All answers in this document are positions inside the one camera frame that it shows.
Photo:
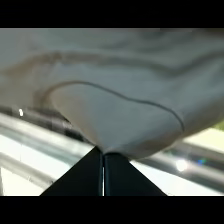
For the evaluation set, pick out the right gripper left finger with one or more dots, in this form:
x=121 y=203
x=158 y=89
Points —
x=83 y=180

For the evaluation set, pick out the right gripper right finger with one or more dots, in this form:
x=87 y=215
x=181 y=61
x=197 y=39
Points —
x=126 y=180

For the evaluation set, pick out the brown shirt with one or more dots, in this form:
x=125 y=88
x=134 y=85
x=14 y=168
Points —
x=110 y=83

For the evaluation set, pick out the silver frame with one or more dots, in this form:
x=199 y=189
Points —
x=30 y=133

